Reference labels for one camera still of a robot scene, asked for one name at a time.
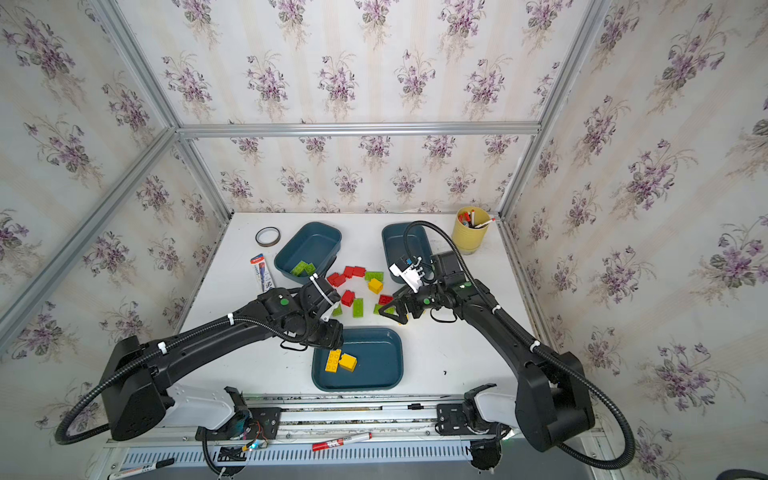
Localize long yellow lego brick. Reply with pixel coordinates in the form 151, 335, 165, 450
324, 349, 342, 373

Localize small yellow lego brick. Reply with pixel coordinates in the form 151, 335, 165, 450
338, 353, 358, 372

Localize red lego brick back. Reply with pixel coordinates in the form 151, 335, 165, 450
343, 266, 366, 278

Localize long green lego brick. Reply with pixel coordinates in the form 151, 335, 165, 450
291, 261, 308, 276

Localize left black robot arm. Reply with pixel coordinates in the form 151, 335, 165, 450
54, 276, 343, 445

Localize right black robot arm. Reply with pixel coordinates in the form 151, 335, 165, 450
379, 220, 637, 470

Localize yellow lego brick centre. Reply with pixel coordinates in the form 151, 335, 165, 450
368, 278, 383, 294

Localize teal bin front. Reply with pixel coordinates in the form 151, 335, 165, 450
311, 327, 404, 393

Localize teal bin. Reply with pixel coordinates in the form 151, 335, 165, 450
311, 327, 404, 393
382, 223, 434, 279
274, 222, 342, 284

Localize green lego brick upright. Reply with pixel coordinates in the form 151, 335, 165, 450
352, 298, 364, 318

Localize green lego brick back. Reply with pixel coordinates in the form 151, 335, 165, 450
364, 271, 384, 282

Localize teal bin back right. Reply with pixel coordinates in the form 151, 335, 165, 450
382, 223, 434, 279

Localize yellow pen cup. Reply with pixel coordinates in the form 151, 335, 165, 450
451, 206, 496, 254

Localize marker pen box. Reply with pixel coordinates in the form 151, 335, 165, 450
250, 254, 274, 293

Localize teal bin back left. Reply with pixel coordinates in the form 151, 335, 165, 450
274, 222, 342, 284

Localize brown tape roll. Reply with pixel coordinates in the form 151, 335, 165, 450
254, 226, 282, 248

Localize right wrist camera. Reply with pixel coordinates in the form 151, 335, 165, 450
389, 257, 435, 293

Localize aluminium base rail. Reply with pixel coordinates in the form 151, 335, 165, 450
89, 392, 625, 480

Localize red marker on rail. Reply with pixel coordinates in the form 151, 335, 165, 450
311, 432, 373, 452

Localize black marker on rail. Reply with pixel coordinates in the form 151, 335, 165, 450
107, 458, 176, 480

